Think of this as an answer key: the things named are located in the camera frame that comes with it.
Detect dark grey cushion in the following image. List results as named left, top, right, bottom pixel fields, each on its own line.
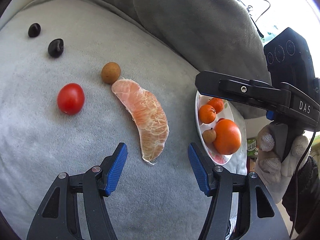
left=54, top=0, right=273, bottom=120

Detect small mandarin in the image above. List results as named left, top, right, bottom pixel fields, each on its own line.
left=198, top=104, right=217, bottom=124
left=207, top=97, right=225, bottom=114

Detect green printed carton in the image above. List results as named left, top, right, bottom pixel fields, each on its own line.
left=246, top=137, right=258, bottom=157

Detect brown longan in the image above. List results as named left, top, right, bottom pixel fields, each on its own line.
left=101, top=62, right=122, bottom=85
left=202, top=128, right=217, bottom=144

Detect light grey blanket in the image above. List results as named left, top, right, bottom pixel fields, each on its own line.
left=0, top=0, right=248, bottom=240

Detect person's right forearm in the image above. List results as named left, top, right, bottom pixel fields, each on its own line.
left=281, top=155, right=320, bottom=235

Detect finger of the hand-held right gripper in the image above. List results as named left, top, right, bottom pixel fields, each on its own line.
left=195, top=70, right=292, bottom=110

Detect peeled pomelo segment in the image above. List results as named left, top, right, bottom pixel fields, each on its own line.
left=111, top=78, right=170, bottom=165

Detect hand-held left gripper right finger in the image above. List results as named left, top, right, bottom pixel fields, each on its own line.
left=187, top=142, right=290, bottom=240

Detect dark grape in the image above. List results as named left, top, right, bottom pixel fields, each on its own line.
left=28, top=23, right=41, bottom=38
left=48, top=38, right=65, bottom=58

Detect blue striped cloth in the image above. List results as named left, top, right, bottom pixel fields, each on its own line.
left=226, top=215, right=238, bottom=240

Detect large orange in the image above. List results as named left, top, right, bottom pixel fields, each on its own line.
left=213, top=119, right=242, bottom=155

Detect red tomato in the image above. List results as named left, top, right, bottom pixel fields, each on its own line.
left=57, top=83, right=85, bottom=116

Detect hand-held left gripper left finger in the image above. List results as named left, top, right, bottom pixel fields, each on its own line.
left=26, top=142, right=128, bottom=240

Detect floral white plate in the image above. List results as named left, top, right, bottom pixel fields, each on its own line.
left=194, top=90, right=242, bottom=165

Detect black power cable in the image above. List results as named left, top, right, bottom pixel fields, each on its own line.
left=200, top=0, right=272, bottom=38

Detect person's right hand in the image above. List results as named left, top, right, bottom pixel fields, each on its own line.
left=255, top=124, right=310, bottom=203

